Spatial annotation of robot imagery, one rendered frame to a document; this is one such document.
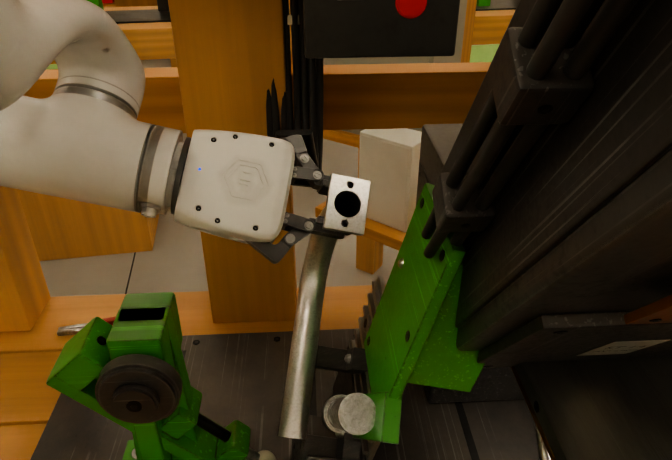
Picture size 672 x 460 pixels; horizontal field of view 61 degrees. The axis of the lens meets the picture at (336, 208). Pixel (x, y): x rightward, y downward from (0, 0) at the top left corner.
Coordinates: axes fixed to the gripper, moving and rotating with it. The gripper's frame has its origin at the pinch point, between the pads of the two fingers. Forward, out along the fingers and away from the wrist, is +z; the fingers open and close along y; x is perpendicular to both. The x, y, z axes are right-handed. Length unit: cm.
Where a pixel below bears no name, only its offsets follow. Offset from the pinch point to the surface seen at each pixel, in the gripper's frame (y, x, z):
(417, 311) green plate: -9.5, -6.7, 7.3
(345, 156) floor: 112, 280, 54
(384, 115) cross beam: 22.9, 24.5, 9.9
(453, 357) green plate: -12.7, -3.9, 12.2
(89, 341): -16.3, 4.9, -20.4
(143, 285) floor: 6, 207, -39
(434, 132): 15.6, 10.9, 13.3
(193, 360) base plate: -17.5, 36.8, -10.9
